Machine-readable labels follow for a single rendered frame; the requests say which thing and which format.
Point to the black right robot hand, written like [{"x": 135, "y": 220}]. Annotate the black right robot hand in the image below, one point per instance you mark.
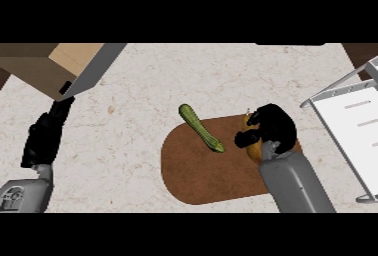
[{"x": 277, "y": 128}]

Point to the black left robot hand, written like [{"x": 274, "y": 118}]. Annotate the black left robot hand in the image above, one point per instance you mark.
[{"x": 43, "y": 140}]

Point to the yellow-brown pear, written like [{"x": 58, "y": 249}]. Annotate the yellow-brown pear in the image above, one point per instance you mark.
[{"x": 255, "y": 151}]

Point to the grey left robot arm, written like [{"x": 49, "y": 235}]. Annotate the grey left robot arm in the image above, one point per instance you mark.
[{"x": 27, "y": 193}]

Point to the brown wooden cutting board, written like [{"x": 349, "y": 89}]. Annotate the brown wooden cutting board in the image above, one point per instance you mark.
[{"x": 209, "y": 166}]

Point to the green cucumber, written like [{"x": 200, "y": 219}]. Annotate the green cucumber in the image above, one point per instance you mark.
[{"x": 200, "y": 128}]

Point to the open wooden cabinet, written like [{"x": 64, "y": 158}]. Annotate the open wooden cabinet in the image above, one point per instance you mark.
[{"x": 42, "y": 68}]

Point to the grey cabinet door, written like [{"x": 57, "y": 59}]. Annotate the grey cabinet door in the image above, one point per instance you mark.
[{"x": 94, "y": 71}]

